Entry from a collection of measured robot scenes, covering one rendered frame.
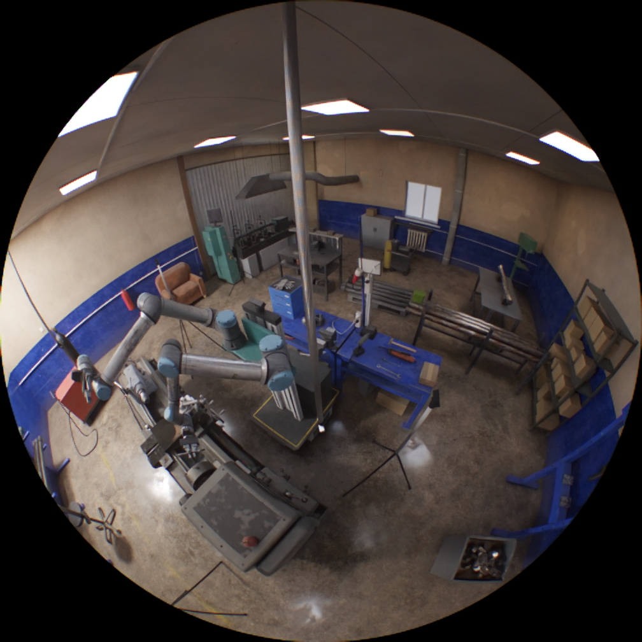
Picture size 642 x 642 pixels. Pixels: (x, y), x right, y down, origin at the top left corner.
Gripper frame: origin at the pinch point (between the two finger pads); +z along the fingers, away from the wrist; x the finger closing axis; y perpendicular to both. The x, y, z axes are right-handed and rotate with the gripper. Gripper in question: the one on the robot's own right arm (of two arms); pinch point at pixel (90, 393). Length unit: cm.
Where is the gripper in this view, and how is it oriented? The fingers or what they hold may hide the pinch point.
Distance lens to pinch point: 126.7
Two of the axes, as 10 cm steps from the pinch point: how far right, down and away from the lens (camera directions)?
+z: 8.3, 3.3, -4.5
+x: -3.9, 9.2, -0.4
